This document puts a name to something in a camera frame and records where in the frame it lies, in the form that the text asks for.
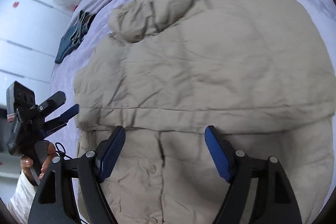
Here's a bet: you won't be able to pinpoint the white wardrobe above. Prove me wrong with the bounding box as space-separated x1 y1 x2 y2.
1 0 72 107

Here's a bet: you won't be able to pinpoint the white sleeve forearm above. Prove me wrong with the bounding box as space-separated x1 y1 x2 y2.
6 173 38 224

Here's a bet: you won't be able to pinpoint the beige puffer jacket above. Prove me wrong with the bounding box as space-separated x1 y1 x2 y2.
73 0 336 224

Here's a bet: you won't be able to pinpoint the left hand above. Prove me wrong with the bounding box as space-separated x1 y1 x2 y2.
20 142 59 180

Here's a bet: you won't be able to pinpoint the folded blue jeans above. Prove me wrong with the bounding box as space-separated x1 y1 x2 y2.
55 10 96 64

